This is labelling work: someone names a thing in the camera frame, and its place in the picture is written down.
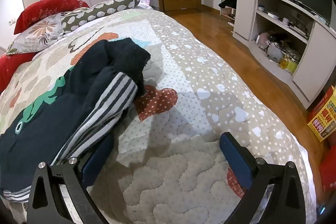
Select olive polka dot bolster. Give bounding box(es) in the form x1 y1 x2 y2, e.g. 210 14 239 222
61 0 142 34

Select heart patterned quilt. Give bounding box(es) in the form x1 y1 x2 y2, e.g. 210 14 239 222
0 7 319 224

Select red box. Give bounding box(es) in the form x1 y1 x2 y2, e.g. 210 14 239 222
319 144 336 193

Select white television cabinet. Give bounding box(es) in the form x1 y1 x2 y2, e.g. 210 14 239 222
232 0 336 109

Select navy pants with striped trim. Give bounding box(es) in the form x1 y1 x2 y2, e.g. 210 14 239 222
0 38 152 202

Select yellow bottle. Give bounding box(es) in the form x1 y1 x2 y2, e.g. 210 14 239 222
279 54 299 73

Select grey round appliance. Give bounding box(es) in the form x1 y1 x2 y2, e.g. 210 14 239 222
267 44 284 62

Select red pillow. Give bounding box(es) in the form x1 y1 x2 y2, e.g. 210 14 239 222
14 0 90 35
0 52 36 95

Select orange cardboard box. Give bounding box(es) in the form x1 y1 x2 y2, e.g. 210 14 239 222
307 85 336 143

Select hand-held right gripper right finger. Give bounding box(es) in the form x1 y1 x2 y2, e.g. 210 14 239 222
219 132 306 224

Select pink soft toy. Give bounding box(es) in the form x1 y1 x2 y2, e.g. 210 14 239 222
256 31 270 46

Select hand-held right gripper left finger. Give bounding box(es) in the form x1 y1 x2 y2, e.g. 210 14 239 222
26 133 114 224

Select grey floral pillow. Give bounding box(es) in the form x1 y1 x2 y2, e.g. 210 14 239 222
5 12 79 55

